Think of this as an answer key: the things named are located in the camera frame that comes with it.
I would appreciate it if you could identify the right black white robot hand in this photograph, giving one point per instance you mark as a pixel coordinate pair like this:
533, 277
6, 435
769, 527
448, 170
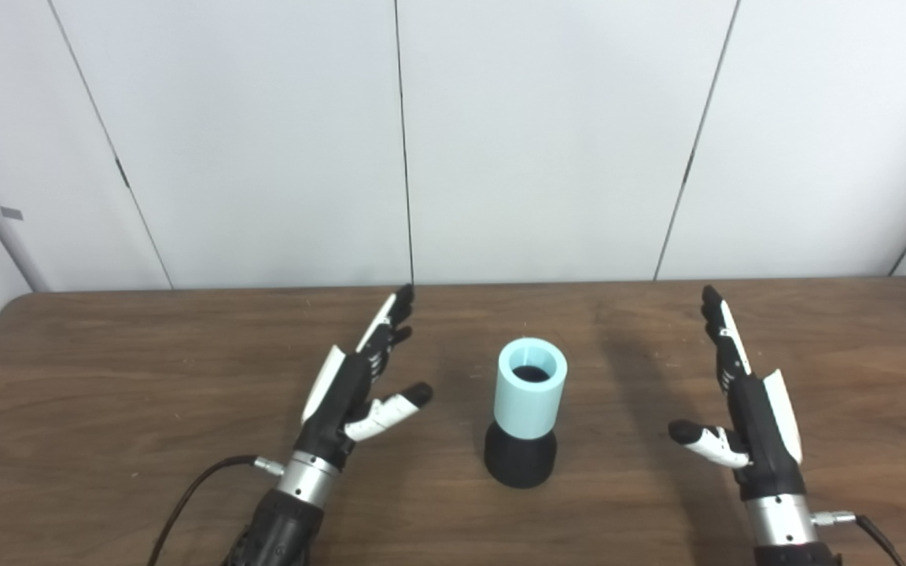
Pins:
760, 440

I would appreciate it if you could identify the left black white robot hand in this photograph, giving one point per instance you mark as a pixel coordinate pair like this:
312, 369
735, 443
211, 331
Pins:
339, 409

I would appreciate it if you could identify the black flared nozzle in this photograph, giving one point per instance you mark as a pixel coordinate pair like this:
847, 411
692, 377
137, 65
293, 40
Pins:
520, 464

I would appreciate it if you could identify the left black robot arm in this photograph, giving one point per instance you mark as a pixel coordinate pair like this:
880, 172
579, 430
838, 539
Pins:
288, 519

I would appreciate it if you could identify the black wall panel hinge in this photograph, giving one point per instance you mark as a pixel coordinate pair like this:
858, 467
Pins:
689, 167
121, 174

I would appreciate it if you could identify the small grey wall tag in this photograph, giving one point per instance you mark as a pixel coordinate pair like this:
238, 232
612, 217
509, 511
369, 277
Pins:
11, 213

